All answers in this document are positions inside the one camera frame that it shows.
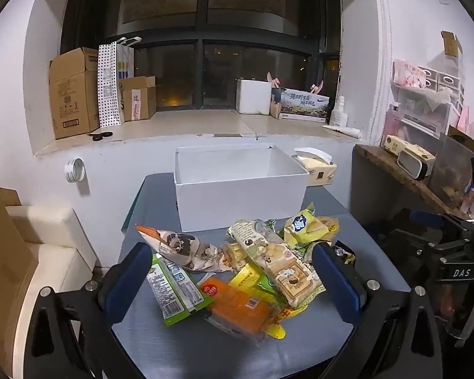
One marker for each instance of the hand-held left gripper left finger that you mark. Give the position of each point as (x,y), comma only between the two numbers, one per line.
(127,286)

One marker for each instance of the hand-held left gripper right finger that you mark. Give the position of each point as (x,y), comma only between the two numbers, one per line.
(333,282)

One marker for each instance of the black potato chip bag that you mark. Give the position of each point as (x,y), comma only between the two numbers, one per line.
(345,253)

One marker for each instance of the green snack packet white label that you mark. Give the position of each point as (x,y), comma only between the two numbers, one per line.
(173,288)

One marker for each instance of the long beige cookie packet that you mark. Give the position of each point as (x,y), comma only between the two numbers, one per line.
(284,268)

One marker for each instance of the small beige biscuit packet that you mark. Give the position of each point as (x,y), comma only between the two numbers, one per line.
(328,227)

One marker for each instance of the yellow-green packet blue label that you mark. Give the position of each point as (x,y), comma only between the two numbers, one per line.
(304,225)

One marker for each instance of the beige brown-print snack bag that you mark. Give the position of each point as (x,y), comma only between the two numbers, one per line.
(189,250)

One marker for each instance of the yellow snack packet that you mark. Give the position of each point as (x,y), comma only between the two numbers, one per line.
(247,278)

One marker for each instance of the orange snack packet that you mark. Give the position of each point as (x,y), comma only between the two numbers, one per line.
(237,304)

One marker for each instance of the small cream wafer packet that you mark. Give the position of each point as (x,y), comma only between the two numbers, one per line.
(235,254)

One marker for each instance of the white cardboard box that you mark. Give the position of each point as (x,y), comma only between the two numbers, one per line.
(241,201)

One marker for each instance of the cream sofa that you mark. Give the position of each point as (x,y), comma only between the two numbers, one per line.
(51,252)

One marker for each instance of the cream tissue pack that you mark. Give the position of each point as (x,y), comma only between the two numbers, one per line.
(320,173)

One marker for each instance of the flat brown cardboard sheet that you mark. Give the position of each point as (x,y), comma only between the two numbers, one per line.
(4,264)

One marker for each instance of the wooden shelf board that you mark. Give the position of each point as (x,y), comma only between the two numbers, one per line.
(383,162)

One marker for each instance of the white tape roll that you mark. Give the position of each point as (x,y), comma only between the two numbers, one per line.
(67,169)

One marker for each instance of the black scissors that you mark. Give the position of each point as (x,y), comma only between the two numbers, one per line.
(100,136)

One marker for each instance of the clear plastic container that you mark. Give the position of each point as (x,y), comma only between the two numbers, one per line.
(450,173)

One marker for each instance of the white plastic bottle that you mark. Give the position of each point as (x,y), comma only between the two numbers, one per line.
(338,114)

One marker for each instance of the long landscape-print box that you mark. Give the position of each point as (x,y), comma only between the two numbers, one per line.
(302,104)

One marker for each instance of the small brown carton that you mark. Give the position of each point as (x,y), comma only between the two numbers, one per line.
(275,106)

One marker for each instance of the small open cardboard box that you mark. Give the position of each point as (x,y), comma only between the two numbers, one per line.
(136,100)

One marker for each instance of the white black-dotted paper bag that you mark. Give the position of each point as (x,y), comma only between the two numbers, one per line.
(108,87)

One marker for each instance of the white foam box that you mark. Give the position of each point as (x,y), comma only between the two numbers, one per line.
(252,96)

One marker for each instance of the large brown cardboard box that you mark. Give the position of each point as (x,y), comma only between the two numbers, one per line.
(73,90)

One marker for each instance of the pink floral pouch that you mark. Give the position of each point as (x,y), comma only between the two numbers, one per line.
(409,73)

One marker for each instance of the white gift bag coloured squares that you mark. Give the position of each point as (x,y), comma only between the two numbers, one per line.
(125,63)

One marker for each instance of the white drawer organiser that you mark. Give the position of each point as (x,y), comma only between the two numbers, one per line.
(446,79)

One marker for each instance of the dark framed window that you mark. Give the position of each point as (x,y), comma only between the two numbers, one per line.
(201,35)

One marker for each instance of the brown cardboard piece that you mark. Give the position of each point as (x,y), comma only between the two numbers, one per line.
(451,43)

